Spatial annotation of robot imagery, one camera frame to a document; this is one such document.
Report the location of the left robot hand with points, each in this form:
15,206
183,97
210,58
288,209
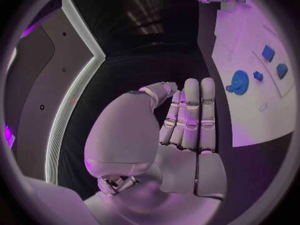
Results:
131,135

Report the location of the white task board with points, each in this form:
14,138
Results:
253,106

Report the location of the blue block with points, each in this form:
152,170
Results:
268,53
282,70

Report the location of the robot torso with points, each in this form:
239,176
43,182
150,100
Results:
70,63

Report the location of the blue gear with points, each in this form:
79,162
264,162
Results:
239,82

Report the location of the blue plug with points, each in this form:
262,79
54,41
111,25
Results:
257,76

